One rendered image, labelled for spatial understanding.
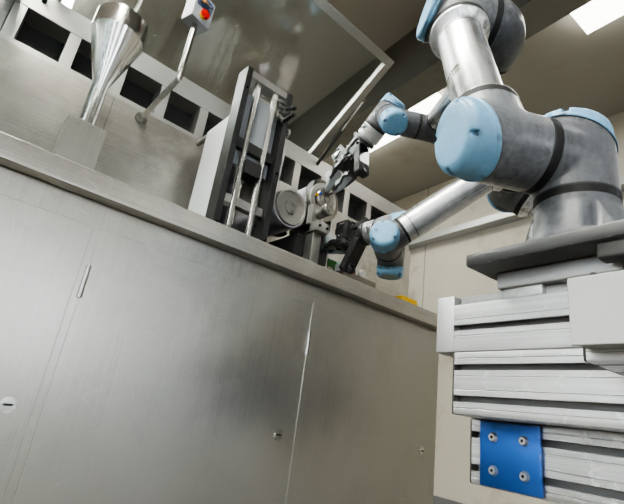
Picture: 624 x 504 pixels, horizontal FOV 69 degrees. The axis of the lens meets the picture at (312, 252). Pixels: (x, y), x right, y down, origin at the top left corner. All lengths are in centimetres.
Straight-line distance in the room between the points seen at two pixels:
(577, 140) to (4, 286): 86
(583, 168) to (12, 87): 141
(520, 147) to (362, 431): 76
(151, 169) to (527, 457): 133
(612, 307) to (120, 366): 70
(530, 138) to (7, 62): 137
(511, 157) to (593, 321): 28
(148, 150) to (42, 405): 100
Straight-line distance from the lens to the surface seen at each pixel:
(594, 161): 76
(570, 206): 72
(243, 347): 95
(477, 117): 69
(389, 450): 126
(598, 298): 52
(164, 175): 162
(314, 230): 140
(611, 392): 63
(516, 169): 72
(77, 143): 126
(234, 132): 122
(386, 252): 115
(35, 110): 157
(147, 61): 178
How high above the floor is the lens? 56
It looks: 20 degrees up
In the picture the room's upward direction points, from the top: 8 degrees clockwise
